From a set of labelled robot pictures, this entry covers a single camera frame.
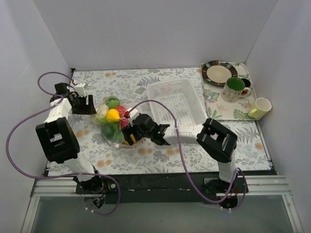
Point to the aluminium frame rail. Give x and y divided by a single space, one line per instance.
257 185

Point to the floral mug green inside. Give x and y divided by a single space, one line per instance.
235 89

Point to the pale green cup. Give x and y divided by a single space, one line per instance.
261 107

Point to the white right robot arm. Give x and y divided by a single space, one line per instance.
217 140

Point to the white plastic mesh basket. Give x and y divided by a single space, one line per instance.
181 98

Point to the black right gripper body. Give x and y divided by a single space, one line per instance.
129 133

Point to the white fake cauliflower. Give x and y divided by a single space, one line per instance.
101 112

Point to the floral leaf pattern tray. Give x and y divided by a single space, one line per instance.
219 109

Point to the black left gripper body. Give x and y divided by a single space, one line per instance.
85 107

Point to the green fake bitter gourd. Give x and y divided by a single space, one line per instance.
112 132

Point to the striped rim ceramic plate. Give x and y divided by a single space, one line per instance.
217 72

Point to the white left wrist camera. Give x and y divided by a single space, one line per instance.
80 89

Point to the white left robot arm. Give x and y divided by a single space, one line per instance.
59 143

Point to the clear zip top bag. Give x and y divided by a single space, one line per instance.
116 145

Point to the yellow fake lemon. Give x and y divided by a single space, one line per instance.
112 116

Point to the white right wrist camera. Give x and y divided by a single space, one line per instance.
131 114

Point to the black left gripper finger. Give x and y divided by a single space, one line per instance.
89 108
83 110

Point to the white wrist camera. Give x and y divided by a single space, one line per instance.
131 114
80 89

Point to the small dark cup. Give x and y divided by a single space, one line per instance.
247 83

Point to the red fake dragon fruit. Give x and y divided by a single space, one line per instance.
124 120

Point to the green fake avocado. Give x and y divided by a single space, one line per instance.
112 102

